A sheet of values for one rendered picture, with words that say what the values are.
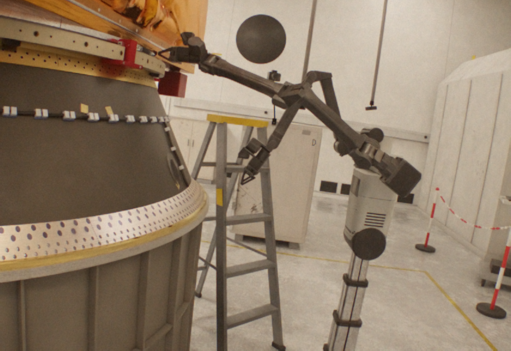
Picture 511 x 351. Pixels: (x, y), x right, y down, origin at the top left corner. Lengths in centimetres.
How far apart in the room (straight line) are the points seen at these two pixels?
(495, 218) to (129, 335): 556
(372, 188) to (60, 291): 127
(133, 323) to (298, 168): 367
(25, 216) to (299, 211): 405
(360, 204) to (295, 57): 718
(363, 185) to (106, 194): 108
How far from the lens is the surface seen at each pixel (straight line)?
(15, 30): 115
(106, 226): 112
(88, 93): 124
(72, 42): 121
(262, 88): 162
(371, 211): 179
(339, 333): 204
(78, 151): 114
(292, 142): 470
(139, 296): 128
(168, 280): 143
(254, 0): 908
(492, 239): 633
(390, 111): 899
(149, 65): 150
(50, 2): 112
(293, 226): 486
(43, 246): 101
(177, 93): 234
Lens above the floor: 155
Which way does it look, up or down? 7 degrees down
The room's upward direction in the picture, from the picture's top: 8 degrees clockwise
